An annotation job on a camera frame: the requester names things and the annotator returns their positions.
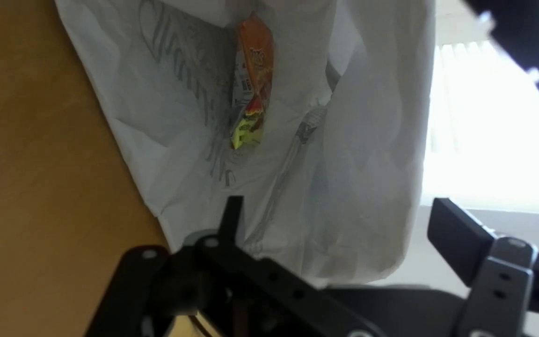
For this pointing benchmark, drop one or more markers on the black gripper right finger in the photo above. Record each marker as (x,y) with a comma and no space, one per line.
(500,274)

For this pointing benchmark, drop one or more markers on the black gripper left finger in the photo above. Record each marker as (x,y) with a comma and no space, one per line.
(233,281)

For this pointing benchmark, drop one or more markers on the white plastic bag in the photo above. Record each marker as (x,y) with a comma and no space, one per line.
(345,156)

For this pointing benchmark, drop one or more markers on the orange snack wrapper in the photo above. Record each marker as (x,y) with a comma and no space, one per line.
(255,68)

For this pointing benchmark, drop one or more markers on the white window blinds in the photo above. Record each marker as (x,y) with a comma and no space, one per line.
(487,143)

